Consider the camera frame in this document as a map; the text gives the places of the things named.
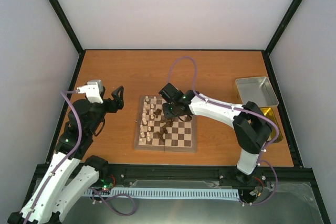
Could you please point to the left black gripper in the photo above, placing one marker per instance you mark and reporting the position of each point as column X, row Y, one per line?
column 120, row 104

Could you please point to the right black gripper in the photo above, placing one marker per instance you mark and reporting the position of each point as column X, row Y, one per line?
column 167, row 113

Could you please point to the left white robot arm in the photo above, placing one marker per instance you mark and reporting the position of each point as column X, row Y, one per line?
column 56, row 195

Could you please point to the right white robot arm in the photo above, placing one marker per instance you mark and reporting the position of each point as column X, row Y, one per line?
column 252, row 128

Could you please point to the pile of dark chess pieces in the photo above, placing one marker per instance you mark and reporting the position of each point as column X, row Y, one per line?
column 163, row 123

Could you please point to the row of white chess pieces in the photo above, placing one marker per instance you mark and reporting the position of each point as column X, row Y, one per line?
column 147, row 118

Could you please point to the wooden folding chess board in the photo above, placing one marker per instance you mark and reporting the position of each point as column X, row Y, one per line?
column 181, row 137

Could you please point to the silver tin lid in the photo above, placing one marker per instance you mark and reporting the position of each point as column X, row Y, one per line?
column 256, row 89

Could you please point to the gold tin box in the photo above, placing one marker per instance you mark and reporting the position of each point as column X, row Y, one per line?
column 269, row 113

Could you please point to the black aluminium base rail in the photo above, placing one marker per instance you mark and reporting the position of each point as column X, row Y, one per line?
column 225, row 175

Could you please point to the light blue cable duct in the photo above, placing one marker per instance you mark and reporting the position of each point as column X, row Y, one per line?
column 174, row 193

